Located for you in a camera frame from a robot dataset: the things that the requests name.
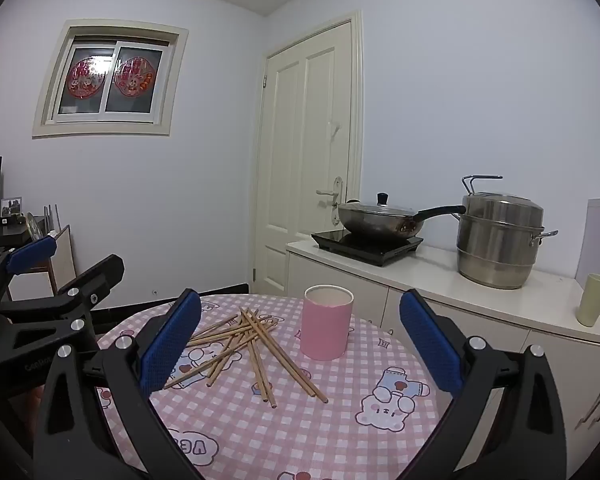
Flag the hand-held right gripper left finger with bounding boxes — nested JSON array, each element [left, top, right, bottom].
[[32, 288, 202, 480]]

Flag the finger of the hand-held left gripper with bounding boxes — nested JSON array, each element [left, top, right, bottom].
[[0, 234, 59, 311], [0, 254, 126, 336]]

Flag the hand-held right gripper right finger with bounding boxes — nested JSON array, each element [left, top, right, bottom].
[[399, 288, 568, 480]]

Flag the pile of wooden chopsticks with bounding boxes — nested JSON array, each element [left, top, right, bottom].
[[164, 307, 329, 408]]

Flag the pink cup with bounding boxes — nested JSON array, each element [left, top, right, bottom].
[[300, 284, 354, 361]]

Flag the round metal plate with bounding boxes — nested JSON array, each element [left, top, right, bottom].
[[25, 212, 45, 241]]

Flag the white drawer unit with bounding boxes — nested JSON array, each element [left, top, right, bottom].
[[7, 270, 56, 302]]

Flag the white brown side cabinet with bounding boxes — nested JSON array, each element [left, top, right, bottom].
[[45, 224, 78, 291]]

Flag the dark desk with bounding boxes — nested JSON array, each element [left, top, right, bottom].
[[0, 215, 48, 263]]

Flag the white kitchen cabinet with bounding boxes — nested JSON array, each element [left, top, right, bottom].
[[286, 237, 600, 480]]

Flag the steel steamer pot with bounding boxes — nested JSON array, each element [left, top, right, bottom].
[[452, 175, 559, 290]]

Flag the black induction cooktop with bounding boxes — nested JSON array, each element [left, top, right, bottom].
[[311, 229, 425, 268]]

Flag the glass wok lid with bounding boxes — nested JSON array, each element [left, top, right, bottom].
[[338, 192, 417, 217]]

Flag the pink checked tablecloth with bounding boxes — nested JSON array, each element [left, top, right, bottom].
[[94, 294, 441, 480]]

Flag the pale green cup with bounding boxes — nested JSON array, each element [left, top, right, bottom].
[[576, 273, 600, 328]]

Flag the beige framed window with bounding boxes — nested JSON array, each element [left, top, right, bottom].
[[32, 19, 190, 139]]

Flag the red round window decal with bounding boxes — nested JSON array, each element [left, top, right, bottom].
[[114, 58, 154, 97], [66, 58, 106, 98]]

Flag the cream panel door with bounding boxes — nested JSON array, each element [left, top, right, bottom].
[[252, 10, 363, 297]]

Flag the steel wok with black handle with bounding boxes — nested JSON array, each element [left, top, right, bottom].
[[336, 192, 467, 242]]

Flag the metal door handle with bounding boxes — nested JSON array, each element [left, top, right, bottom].
[[316, 176, 344, 226]]

